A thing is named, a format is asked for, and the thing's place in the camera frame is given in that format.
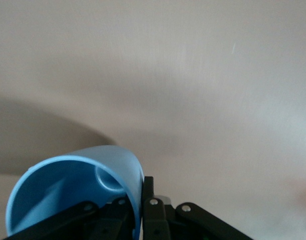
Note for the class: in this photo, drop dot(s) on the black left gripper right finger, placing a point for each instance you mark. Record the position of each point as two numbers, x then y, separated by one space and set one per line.
155 220

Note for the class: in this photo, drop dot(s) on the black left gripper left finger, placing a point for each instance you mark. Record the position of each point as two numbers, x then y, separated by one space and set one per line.
105 220

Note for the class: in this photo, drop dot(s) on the light blue plastic cup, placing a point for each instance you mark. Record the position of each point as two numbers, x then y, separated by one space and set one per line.
67 175

